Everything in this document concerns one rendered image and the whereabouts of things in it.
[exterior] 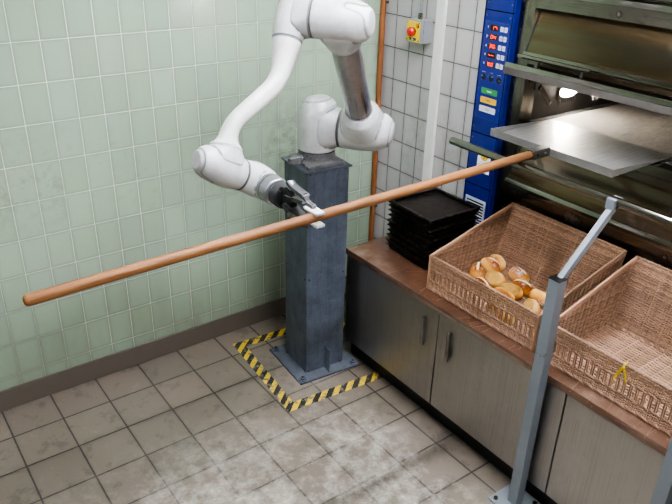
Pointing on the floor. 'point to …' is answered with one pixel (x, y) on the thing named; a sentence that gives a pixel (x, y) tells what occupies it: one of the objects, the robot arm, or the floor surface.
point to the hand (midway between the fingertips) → (314, 216)
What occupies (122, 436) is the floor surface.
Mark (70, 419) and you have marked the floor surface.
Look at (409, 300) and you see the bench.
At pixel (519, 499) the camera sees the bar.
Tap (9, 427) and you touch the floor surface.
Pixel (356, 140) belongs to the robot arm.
